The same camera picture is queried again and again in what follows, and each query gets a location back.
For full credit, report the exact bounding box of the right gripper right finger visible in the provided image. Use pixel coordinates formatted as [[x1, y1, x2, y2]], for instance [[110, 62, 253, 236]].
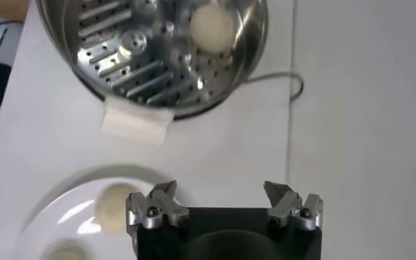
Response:
[[263, 180, 324, 231]]

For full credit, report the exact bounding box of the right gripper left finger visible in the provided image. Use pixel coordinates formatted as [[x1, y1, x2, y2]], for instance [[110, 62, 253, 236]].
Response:
[[125, 179, 191, 230]]

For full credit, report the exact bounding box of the white steamed baozi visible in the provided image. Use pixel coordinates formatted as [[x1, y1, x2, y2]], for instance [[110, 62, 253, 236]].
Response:
[[40, 240, 93, 260], [93, 183, 138, 235], [189, 2, 237, 56]]

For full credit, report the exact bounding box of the stainless steel steamer basket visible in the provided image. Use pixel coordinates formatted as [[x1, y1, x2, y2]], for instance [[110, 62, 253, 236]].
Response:
[[34, 0, 269, 121]]

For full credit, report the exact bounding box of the white electric cooker base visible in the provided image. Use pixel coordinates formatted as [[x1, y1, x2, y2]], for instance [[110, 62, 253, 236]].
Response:
[[100, 95, 175, 146]]

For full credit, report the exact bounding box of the white round plate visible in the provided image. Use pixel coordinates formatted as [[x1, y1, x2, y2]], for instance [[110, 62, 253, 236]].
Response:
[[11, 172, 180, 260]]

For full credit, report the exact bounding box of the cooker power cable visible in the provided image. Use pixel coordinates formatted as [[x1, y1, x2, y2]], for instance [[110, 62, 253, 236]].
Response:
[[244, 71, 304, 104]]

